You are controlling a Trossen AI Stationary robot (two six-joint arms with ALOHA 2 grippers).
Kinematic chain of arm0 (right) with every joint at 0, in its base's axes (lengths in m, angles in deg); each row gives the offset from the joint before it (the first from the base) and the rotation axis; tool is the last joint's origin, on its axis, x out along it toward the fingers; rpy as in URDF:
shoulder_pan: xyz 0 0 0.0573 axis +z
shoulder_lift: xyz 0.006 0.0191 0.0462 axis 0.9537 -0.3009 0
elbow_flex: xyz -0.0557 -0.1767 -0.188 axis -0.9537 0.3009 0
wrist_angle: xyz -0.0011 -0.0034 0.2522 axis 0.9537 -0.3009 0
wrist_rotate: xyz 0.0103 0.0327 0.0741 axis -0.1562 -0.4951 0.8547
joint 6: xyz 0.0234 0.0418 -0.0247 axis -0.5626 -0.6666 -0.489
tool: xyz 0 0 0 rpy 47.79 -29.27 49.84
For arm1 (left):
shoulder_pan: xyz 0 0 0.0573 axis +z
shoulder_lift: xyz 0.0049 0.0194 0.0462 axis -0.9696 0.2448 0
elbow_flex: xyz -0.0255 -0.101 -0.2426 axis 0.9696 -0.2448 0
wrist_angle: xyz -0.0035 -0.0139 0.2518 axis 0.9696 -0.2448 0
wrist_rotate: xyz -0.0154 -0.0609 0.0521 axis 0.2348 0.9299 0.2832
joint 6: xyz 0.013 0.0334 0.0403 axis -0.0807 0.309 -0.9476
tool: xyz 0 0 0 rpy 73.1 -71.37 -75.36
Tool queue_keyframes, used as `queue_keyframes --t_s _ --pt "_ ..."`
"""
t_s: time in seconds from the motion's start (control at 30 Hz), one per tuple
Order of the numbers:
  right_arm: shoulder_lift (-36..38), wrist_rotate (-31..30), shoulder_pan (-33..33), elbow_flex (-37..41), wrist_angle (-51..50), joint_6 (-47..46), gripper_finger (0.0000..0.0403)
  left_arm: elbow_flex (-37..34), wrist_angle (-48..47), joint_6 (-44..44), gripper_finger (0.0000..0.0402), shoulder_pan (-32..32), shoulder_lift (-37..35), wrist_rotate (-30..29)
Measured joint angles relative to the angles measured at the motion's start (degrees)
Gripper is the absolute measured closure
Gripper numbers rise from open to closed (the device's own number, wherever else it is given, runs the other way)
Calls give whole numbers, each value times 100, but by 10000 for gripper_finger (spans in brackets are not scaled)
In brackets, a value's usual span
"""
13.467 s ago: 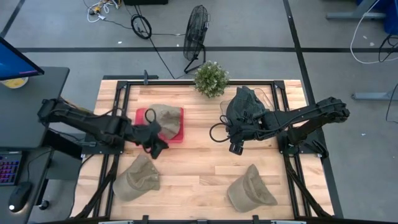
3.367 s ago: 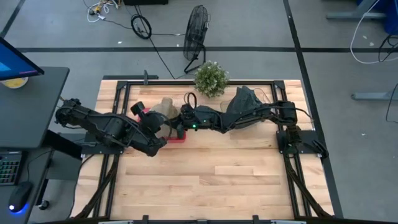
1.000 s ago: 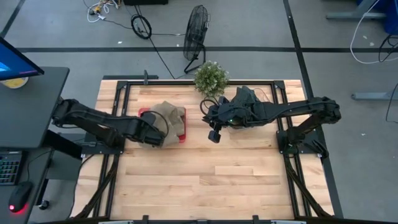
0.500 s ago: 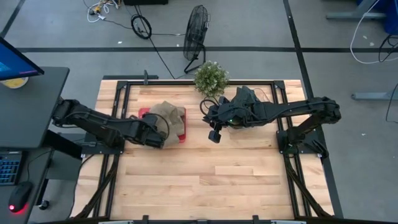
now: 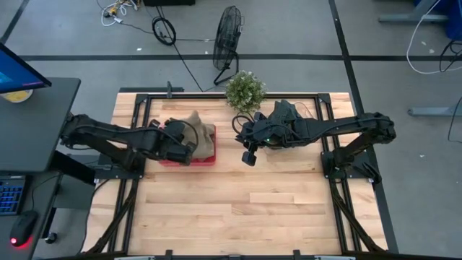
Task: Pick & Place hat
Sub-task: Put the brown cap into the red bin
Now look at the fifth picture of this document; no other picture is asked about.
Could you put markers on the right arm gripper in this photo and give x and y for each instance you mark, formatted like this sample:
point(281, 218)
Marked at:
point(258, 133)

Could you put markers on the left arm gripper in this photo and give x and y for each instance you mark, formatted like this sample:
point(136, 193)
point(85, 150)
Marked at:
point(169, 139)

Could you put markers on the beige bucket hat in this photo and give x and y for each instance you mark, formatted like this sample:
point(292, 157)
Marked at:
point(202, 137)

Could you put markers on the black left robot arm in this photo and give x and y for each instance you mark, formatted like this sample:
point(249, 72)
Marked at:
point(108, 131)

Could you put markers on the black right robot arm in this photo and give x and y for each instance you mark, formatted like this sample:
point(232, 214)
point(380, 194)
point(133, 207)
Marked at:
point(343, 126)

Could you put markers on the red tray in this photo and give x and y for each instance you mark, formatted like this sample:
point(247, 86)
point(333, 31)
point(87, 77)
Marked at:
point(205, 162)

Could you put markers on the green potted plant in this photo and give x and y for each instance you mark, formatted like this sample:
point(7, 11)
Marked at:
point(245, 90)

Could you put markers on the black floor fan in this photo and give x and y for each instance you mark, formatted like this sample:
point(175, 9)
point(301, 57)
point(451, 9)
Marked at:
point(226, 36)

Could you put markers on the black desk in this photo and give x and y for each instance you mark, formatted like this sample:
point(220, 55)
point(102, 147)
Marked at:
point(36, 126)

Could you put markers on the computer monitor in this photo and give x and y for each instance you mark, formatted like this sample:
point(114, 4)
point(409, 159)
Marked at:
point(18, 72)

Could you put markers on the black backlit keyboard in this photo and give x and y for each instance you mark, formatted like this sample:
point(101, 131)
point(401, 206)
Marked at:
point(11, 195)

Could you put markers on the black computer mouse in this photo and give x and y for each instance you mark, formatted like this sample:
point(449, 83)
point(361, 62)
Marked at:
point(23, 227)

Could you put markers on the grey table leg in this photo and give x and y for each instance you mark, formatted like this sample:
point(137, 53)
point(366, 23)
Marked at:
point(433, 111)
point(415, 16)

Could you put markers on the blue bin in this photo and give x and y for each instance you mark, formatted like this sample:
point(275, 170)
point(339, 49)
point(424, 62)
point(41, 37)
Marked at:
point(451, 18)

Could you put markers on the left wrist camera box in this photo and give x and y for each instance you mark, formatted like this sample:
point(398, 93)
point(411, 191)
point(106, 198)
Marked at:
point(183, 155)

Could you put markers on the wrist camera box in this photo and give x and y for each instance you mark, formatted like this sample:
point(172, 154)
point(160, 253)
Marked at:
point(249, 159)
point(183, 155)

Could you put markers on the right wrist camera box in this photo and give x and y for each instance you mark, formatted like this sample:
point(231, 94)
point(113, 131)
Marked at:
point(249, 159)

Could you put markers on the black aluminium table frame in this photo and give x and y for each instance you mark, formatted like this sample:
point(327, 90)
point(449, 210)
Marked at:
point(337, 216)

